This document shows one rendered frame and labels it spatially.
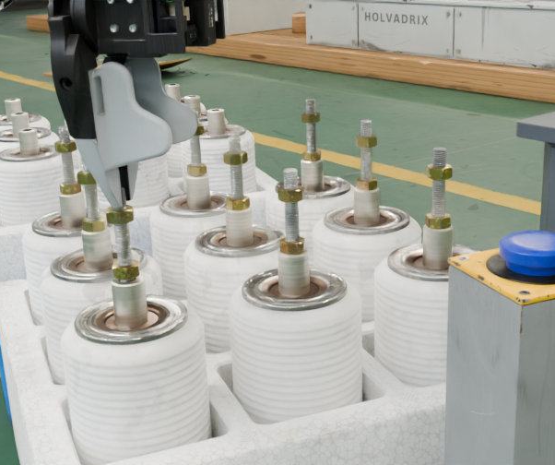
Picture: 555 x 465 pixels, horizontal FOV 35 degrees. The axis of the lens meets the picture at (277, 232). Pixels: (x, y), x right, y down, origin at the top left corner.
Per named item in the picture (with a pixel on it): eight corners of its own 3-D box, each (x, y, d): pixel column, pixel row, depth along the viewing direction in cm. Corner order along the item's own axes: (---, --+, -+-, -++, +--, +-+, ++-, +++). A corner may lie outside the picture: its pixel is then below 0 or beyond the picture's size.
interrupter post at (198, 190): (212, 211, 84) (210, 177, 83) (187, 213, 83) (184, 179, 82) (211, 204, 86) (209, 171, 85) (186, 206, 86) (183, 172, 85)
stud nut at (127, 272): (146, 272, 59) (145, 260, 59) (132, 281, 58) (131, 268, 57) (121, 268, 60) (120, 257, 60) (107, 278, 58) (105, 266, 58)
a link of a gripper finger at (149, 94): (193, 204, 56) (180, 57, 53) (108, 200, 58) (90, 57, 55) (209, 188, 59) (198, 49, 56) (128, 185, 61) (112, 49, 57)
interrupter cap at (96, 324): (164, 294, 65) (163, 285, 64) (206, 331, 58) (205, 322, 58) (62, 317, 61) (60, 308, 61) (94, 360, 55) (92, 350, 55)
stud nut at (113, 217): (140, 218, 58) (139, 205, 58) (126, 225, 56) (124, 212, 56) (115, 215, 59) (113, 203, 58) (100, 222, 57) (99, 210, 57)
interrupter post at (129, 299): (143, 315, 61) (138, 269, 60) (155, 327, 59) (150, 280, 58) (109, 322, 60) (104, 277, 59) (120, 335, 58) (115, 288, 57)
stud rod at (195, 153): (204, 190, 84) (199, 111, 81) (194, 191, 84) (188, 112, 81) (202, 187, 85) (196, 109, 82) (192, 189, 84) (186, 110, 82)
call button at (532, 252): (542, 257, 52) (544, 224, 51) (589, 280, 48) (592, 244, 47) (483, 268, 50) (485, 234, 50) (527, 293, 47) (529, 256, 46)
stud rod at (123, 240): (139, 295, 59) (128, 186, 57) (131, 301, 59) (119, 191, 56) (126, 293, 60) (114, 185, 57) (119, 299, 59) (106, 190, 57)
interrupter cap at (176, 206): (242, 217, 82) (242, 209, 81) (159, 223, 81) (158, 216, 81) (236, 195, 89) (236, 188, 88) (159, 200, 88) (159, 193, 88)
